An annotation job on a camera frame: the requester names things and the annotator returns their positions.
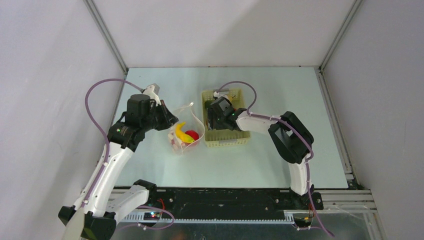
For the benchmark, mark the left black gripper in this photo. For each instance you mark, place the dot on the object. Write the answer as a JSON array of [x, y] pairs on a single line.
[[168, 118]]

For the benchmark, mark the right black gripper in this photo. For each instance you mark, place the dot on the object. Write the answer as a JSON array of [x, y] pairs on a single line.
[[216, 110]]

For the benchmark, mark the clear dotted zip bag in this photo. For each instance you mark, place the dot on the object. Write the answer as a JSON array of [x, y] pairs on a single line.
[[186, 114]]

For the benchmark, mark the yellow banana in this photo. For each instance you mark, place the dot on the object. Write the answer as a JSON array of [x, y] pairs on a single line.
[[185, 138]]

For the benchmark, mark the red pomegranate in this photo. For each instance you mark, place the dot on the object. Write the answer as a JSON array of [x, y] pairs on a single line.
[[193, 134]]

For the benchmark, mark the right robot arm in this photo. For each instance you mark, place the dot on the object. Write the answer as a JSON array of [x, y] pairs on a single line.
[[289, 135]]

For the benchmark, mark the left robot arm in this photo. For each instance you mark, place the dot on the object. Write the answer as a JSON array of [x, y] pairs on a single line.
[[91, 216]]

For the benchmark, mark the green avocado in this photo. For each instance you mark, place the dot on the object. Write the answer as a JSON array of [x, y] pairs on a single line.
[[208, 104]]

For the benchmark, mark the yellow plastic basket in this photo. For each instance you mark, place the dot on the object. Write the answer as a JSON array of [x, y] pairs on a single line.
[[221, 138]]

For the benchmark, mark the small circuit board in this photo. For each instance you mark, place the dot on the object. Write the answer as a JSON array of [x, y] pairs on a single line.
[[152, 216]]

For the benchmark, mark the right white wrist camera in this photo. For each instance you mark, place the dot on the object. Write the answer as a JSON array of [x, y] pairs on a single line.
[[217, 95]]

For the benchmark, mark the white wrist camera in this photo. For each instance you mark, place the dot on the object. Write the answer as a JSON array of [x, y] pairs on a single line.
[[152, 91], [217, 95]]

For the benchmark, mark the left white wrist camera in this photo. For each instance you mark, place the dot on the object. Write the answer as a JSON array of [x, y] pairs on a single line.
[[152, 91]]

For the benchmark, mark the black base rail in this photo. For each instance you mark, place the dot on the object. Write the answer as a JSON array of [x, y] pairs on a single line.
[[232, 204]]

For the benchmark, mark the white perforated cable tray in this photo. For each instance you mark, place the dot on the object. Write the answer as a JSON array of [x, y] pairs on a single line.
[[137, 217]]

